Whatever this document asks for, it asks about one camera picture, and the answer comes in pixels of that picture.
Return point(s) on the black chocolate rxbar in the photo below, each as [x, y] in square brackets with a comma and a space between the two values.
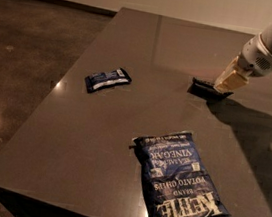
[206, 89]

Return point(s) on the blue rxbar wrapper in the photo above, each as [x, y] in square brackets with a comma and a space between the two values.
[99, 81]

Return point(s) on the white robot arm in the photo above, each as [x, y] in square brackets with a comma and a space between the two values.
[267, 38]

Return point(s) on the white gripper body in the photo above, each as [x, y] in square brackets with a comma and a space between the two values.
[256, 59]

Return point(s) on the blue Kettle chip bag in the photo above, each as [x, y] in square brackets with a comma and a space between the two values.
[175, 182]

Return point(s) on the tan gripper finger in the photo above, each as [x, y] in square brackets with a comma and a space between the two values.
[232, 77]

